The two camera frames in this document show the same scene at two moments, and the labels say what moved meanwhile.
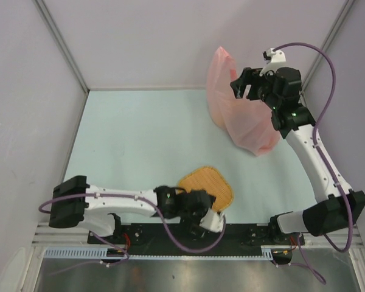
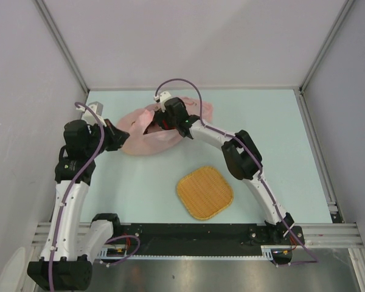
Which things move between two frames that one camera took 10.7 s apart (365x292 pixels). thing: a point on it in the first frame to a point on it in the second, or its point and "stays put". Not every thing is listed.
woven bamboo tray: x=210 y=179 stays put
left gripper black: x=193 y=224 to x=117 y=137
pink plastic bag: x=249 y=122 to x=138 y=132
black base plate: x=245 y=239 stays put
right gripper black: x=252 y=78 to x=160 y=117
